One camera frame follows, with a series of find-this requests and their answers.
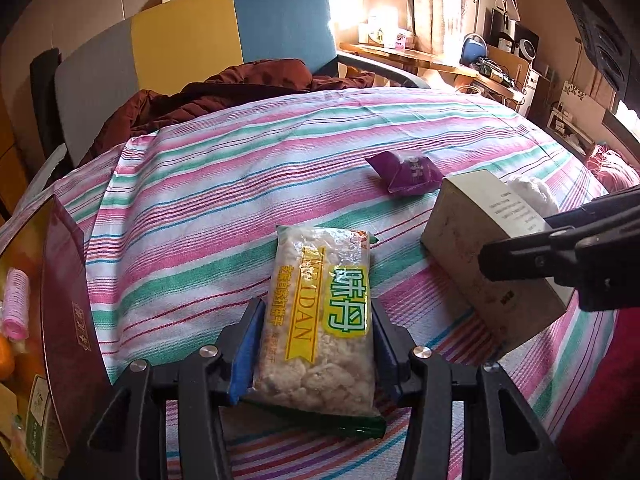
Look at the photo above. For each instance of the beige carton box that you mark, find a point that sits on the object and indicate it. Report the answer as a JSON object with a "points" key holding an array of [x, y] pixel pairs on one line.
{"points": [[465, 240]]}

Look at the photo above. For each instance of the blue bag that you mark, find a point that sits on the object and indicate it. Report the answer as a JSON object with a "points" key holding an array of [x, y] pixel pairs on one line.
{"points": [[472, 50]]}

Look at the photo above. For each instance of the black appliance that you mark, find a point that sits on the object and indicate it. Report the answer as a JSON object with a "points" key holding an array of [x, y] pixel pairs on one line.
{"points": [[515, 35]]}

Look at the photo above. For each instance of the red cloth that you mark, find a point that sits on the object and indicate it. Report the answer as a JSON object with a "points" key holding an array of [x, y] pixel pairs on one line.
{"points": [[610, 385]]}

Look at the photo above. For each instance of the wooden desk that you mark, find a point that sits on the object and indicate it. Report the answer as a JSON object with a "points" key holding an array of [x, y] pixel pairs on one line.
{"points": [[430, 62]]}

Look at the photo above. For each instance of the rice cracker packet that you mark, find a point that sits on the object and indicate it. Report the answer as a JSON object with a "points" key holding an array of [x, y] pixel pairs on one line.
{"points": [[320, 320]]}

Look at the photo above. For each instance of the red gift box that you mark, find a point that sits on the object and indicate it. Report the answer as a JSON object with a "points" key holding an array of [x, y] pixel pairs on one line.
{"points": [[75, 310]]}

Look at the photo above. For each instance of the orange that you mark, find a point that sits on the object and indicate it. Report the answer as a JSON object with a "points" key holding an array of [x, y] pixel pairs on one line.
{"points": [[6, 357]]}

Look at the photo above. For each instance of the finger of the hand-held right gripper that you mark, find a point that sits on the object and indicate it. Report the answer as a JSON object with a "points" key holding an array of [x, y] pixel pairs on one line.
{"points": [[525, 257], [570, 216]]}

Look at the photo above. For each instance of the grey yellow blue chair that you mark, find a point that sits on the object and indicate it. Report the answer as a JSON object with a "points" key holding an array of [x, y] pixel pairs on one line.
{"points": [[175, 35]]}

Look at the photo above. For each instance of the white cabinet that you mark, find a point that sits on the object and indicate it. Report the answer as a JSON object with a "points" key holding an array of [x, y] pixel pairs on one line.
{"points": [[530, 90]]}

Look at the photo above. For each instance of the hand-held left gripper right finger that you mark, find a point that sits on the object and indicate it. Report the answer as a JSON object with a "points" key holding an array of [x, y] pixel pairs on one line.
{"points": [[385, 355]]}

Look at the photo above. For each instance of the purple snack packet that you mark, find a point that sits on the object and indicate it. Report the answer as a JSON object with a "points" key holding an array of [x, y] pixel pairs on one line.
{"points": [[405, 172]]}

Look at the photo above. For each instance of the white tissue wad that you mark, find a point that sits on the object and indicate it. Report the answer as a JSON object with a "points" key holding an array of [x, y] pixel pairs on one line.
{"points": [[535, 192]]}

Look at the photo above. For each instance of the pink pillow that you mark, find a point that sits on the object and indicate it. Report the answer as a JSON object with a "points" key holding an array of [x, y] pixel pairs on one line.
{"points": [[615, 170]]}

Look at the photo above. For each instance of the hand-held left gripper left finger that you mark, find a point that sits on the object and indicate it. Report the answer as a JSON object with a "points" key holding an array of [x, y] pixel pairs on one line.
{"points": [[245, 355]]}

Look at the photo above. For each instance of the maroon jacket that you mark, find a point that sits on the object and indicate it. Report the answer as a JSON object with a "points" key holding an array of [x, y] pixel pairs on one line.
{"points": [[225, 90]]}

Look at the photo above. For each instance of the patterned curtain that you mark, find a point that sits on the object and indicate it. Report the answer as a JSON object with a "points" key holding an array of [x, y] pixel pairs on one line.
{"points": [[445, 5]]}

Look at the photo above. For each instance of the pink hair roller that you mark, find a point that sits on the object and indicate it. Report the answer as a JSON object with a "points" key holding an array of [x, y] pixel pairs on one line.
{"points": [[15, 305]]}

